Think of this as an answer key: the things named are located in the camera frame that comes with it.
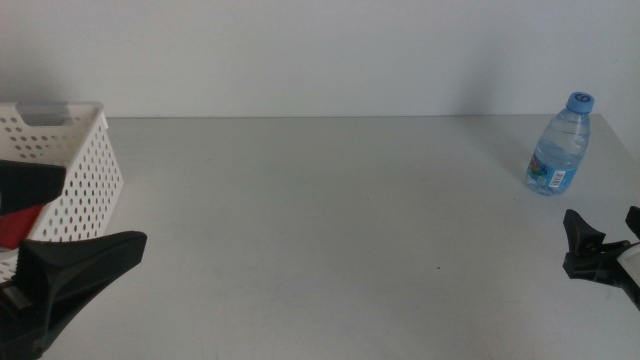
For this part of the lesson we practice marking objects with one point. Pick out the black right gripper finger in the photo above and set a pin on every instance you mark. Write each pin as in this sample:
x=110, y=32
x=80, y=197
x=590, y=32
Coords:
x=635, y=220
x=580, y=235

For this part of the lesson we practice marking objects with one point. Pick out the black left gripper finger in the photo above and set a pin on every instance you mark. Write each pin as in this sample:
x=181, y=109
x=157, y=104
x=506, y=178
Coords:
x=27, y=185
x=75, y=265

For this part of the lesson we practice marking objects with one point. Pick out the red cola can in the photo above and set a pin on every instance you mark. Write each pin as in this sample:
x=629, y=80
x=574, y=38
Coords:
x=17, y=225

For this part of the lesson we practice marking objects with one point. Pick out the clear water bottle blue cap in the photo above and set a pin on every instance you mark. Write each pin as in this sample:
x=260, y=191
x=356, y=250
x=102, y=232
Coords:
x=557, y=150

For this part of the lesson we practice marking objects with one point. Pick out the white perforated plastic basket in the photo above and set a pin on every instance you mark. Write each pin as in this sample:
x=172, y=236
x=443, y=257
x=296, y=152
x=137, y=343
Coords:
x=85, y=175

